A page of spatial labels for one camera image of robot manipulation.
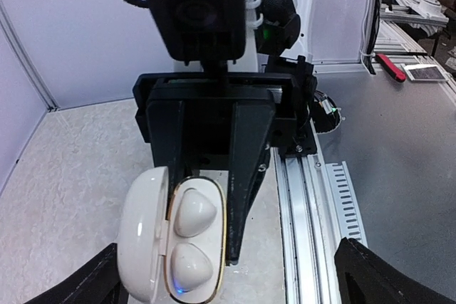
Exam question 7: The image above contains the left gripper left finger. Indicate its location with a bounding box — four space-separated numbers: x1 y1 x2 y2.
28 243 121 304

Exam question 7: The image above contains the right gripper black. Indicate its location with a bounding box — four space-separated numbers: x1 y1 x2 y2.
133 71 296 266

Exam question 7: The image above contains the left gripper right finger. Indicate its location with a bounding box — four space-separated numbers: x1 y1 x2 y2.
334 238 454 303

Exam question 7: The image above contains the white earbud charging case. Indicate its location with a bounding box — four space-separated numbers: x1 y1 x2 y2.
117 167 227 303

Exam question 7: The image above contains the white wireless earbud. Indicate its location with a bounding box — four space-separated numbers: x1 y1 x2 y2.
171 243 214 293
175 188 217 238

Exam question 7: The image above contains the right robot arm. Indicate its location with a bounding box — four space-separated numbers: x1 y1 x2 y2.
133 0 317 265

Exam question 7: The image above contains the red and black tool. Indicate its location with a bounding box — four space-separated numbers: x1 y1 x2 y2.
375 53 407 83

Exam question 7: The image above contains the smartphone on side table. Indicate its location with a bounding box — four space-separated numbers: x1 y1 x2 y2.
402 63 451 83

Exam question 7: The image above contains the aluminium front rail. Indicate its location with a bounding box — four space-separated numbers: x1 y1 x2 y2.
274 147 370 304

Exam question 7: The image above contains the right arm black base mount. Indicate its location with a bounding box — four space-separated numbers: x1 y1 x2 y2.
263 55 343 158

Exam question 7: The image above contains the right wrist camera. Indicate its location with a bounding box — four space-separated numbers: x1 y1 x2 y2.
146 0 246 62

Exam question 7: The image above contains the right aluminium frame post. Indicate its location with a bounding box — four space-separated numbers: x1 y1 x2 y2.
1 2 60 112

